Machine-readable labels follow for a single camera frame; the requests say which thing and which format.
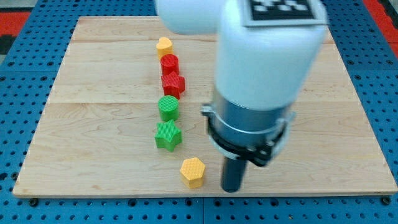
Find red star block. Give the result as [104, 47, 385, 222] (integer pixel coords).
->
[161, 72, 185, 100]

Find red cylinder block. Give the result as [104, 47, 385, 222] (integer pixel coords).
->
[160, 54, 180, 75]

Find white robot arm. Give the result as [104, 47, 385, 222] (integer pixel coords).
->
[155, 0, 328, 166]

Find green star block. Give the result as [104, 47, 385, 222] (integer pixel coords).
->
[154, 119, 182, 152]

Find yellow hexagon block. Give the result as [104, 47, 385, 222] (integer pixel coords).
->
[180, 157, 205, 189]

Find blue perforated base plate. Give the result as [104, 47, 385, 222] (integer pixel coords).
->
[1, 0, 397, 223]

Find yellow heart block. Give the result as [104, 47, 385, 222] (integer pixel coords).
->
[156, 37, 174, 60]

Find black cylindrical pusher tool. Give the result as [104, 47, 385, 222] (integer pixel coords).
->
[221, 157, 247, 193]

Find green cylinder block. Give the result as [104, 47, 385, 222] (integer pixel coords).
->
[157, 95, 179, 122]

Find wooden board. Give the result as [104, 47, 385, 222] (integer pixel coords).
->
[13, 17, 397, 198]

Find black white fiducial marker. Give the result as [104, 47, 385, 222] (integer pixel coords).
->
[241, 0, 327, 27]

